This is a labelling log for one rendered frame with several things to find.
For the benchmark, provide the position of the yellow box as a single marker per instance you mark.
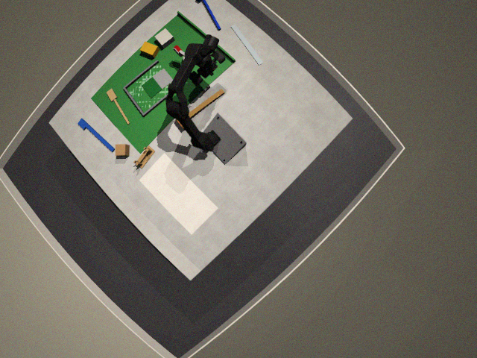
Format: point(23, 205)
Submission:
point(149, 49)

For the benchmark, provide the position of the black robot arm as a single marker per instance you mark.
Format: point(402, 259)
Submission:
point(196, 54)

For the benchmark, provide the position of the tan cardboard box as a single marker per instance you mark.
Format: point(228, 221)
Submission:
point(122, 150)

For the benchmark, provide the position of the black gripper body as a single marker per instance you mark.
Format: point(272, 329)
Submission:
point(196, 77)

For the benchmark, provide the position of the green flat mat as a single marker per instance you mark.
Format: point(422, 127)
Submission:
point(142, 130)

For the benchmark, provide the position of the light grey flat bar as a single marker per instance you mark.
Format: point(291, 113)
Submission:
point(247, 45)

